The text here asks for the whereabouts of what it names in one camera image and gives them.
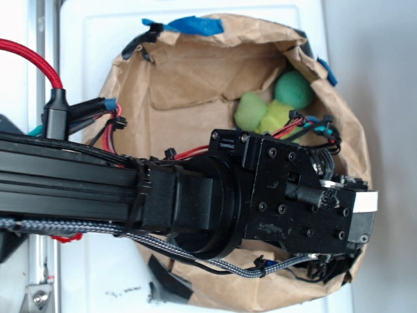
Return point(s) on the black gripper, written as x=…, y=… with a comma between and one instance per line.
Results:
x=285, y=202

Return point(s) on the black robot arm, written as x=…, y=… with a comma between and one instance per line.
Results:
x=194, y=201

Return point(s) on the yellow-green fuzzy toy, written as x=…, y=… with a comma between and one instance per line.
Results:
x=275, y=118

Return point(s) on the light green plush ball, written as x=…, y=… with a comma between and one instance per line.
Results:
x=250, y=111

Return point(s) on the dark green ball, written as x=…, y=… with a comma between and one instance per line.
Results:
x=294, y=90

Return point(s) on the brown paper bag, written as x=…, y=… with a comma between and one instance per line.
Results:
x=175, y=89

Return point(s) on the white plastic bin lid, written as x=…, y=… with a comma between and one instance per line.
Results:
x=100, y=273

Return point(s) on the blue painter tape strip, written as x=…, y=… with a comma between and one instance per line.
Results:
x=190, y=25

